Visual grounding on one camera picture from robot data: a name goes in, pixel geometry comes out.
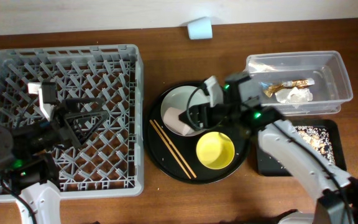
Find silver white wrapper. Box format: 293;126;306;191
275;87;313;104

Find food scraps pile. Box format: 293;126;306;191
295;126;336;164

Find gold foil snack wrapper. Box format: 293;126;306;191
261;78;315;98

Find grey plastic dishwasher rack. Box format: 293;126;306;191
0;44;144;200

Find clear plastic waste bin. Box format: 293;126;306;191
245;51;353;116

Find wooden chopstick left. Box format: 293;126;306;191
149;120;191;179

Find wooden chopstick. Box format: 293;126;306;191
152;119;197;179
149;120;191;179

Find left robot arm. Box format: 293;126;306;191
0;98;109;223

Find round black serving tray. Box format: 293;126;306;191
143;82;251;184

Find pink plastic cup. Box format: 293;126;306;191
163;107;195;136

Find blue plastic cup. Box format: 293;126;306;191
187;17;213;40

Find wooden chopstick right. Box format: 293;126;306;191
152;119;197;179

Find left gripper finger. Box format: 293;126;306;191
63;98;106;113
64;110;109;146

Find grey round plate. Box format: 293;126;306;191
160;85;202;137

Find yellow bowl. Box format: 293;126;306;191
196;131;236;170

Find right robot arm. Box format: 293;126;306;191
178;72;358;223

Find black rectangular waste tray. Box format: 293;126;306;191
256;119;347;177

